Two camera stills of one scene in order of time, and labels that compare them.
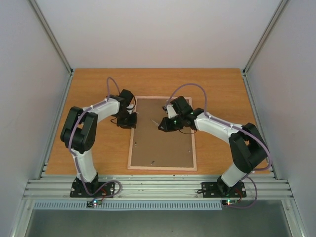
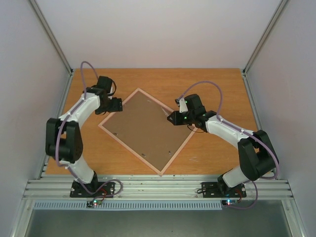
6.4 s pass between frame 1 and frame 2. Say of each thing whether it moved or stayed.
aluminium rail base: stayed
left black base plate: stayed
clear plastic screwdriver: moved
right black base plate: stayed
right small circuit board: stayed
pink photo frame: moved
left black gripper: moved
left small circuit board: stayed
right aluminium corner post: stayed
